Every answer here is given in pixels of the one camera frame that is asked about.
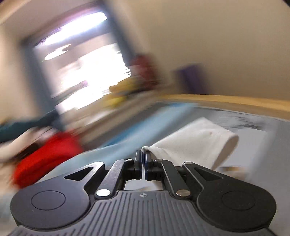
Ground dark red cushion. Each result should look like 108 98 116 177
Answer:
129 54 159 90

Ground yellow plush toys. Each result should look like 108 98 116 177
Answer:
103 76 142 108

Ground window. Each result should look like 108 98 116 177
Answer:
21 1 135 114

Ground red pillow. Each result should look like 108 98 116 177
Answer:
13 132 84 188

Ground white small garment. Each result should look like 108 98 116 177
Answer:
142 117 239 170

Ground light blue blanket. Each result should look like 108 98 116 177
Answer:
41 103 197 181

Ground teal folded garment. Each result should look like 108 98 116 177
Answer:
1 111 59 143

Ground purple box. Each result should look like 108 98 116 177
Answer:
175 63 207 95

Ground wooden bed frame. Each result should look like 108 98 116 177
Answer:
160 94 289 112

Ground printed grey bed sheet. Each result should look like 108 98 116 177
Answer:
123 106 290 236

